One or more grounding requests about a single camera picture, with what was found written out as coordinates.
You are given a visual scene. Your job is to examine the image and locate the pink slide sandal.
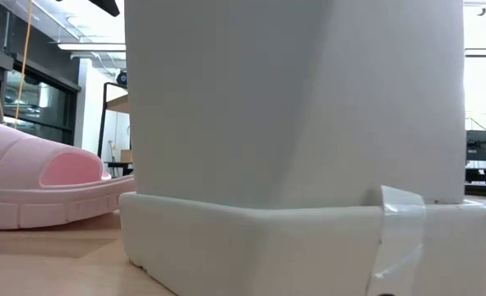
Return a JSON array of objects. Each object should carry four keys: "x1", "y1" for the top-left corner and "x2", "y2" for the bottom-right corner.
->
[{"x1": 0, "y1": 118, "x2": 137, "y2": 231}]

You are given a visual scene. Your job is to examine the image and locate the dark background table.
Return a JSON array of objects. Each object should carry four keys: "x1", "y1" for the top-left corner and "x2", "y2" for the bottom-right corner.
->
[{"x1": 104, "y1": 160, "x2": 135, "y2": 178}]

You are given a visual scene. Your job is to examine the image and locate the black aluminium table frame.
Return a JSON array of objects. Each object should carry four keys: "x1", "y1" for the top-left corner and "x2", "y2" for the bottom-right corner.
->
[{"x1": 464, "y1": 183, "x2": 486, "y2": 198}]

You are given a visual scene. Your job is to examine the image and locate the clear tape strip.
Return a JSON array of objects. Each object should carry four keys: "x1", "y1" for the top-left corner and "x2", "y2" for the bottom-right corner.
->
[{"x1": 365, "y1": 184, "x2": 428, "y2": 296}]

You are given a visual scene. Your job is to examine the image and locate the wooden shelf with black frame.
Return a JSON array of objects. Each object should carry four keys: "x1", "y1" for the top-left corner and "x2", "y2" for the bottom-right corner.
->
[{"x1": 97, "y1": 81, "x2": 133, "y2": 160}]

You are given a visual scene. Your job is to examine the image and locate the dark green machine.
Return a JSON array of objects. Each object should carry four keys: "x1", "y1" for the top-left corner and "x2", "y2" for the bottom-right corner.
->
[{"x1": 465, "y1": 129, "x2": 486, "y2": 186}]

